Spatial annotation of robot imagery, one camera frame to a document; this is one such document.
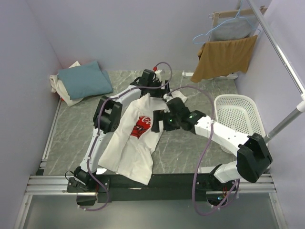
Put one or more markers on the white t-shirt red print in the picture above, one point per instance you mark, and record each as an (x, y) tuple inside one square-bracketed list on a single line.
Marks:
[(129, 151)]

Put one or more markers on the brown t-shirt on rack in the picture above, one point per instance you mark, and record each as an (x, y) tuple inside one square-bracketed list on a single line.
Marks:
[(222, 58)]

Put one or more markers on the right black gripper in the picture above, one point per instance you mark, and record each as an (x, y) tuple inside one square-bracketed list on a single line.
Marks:
[(159, 115)]

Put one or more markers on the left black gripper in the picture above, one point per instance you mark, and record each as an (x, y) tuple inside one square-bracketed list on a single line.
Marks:
[(161, 93)]

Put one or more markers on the white perforated plastic basket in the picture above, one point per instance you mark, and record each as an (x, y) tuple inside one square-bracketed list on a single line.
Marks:
[(236, 118)]

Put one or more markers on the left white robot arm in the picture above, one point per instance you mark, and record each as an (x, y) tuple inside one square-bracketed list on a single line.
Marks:
[(107, 118)]

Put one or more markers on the wooden drying rack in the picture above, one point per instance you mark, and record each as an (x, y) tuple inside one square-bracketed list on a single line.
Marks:
[(228, 14)]

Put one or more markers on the grey garment on rack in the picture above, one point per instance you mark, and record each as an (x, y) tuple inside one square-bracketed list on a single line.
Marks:
[(231, 30)]

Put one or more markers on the silver clothes rail stand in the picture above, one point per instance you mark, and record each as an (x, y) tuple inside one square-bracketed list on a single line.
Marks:
[(269, 84)]

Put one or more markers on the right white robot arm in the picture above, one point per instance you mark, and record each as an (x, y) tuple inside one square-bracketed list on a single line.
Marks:
[(251, 152)]

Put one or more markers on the folded cream t-shirt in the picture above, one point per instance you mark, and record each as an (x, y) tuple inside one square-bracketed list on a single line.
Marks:
[(58, 87)]

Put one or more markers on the folded teal t-shirt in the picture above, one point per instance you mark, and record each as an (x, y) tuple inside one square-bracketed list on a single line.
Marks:
[(85, 80)]

